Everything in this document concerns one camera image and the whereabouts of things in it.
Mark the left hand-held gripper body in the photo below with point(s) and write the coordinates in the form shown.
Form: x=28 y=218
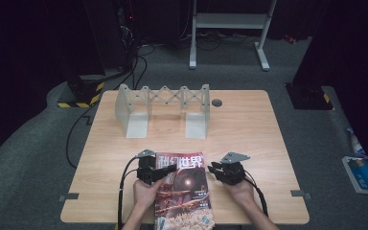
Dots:
x=146 y=169

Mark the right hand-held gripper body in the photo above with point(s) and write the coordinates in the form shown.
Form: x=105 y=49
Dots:
x=234 y=172

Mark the red science fiction magazine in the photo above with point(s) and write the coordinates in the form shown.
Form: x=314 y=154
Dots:
x=185 y=191

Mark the person's right hand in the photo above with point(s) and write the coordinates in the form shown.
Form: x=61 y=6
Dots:
x=241 y=193

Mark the person's left hand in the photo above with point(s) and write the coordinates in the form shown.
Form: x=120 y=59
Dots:
x=145 y=195

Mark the translucent grey expandable book rack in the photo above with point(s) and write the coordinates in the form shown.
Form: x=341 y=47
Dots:
x=135 y=123

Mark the grey round table grommet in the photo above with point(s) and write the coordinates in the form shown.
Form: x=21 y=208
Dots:
x=217 y=103

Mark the grey tape piece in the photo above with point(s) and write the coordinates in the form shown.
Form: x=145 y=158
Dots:
x=68 y=197
x=300 y=194

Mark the black yellow striped stand base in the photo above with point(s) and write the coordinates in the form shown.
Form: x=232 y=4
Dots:
x=86 y=92

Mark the white blue bottle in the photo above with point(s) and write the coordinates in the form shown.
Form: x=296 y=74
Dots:
x=356 y=143

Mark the blue and white packet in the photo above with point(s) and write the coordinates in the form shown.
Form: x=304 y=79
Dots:
x=365 y=175

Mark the black equipment tower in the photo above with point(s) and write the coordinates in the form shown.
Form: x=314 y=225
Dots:
x=115 y=32

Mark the small red object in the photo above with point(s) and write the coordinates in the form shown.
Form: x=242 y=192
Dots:
x=289 y=39

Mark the white metal stand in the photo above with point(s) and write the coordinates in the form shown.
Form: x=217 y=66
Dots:
x=230 y=20

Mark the dark curtain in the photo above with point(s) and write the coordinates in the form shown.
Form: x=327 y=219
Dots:
x=19 y=64
x=354 y=57

